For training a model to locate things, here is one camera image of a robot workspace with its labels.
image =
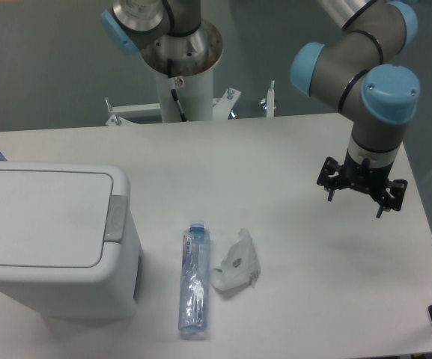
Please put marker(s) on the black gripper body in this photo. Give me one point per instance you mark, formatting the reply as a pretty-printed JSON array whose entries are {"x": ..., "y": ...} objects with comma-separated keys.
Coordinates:
[{"x": 362, "y": 177}]

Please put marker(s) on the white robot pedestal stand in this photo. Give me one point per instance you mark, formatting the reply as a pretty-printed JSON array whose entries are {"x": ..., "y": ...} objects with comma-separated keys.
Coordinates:
[{"x": 183, "y": 69}]

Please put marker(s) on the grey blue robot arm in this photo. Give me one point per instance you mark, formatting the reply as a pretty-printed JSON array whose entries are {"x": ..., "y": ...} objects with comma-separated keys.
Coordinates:
[{"x": 355, "y": 77}]

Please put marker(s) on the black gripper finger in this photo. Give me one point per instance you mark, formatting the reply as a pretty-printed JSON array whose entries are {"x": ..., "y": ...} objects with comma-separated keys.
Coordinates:
[
  {"x": 331, "y": 177},
  {"x": 391, "y": 198}
]

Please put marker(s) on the white plastic trash can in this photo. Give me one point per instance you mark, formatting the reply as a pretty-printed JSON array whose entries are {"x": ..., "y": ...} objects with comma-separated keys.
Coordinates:
[{"x": 107, "y": 290}]

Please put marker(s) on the clear empty plastic bottle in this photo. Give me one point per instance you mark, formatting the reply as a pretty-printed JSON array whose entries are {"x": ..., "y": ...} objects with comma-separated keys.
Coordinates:
[{"x": 194, "y": 281}]

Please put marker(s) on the white trash can lid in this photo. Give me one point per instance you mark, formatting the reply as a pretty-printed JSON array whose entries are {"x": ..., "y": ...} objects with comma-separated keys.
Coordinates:
[{"x": 52, "y": 219}]

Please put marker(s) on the crumpled clear plastic bag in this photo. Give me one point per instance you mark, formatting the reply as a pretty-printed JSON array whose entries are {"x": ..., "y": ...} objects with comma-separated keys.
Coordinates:
[{"x": 240, "y": 266}]

